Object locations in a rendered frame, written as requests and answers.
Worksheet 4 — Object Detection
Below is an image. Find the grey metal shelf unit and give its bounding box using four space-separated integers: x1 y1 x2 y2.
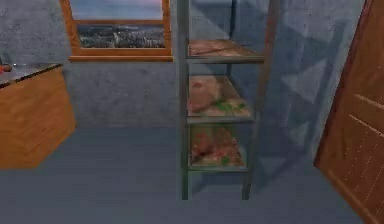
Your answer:
176 0 284 201

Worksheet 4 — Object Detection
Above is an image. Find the wooden framed window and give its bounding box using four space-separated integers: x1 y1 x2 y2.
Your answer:
59 0 175 63

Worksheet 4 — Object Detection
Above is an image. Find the wooden cabinet with dark top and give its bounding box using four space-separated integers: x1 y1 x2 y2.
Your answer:
0 63 77 170

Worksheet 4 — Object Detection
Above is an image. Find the brown wooden room door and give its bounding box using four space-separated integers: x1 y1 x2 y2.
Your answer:
313 0 384 224

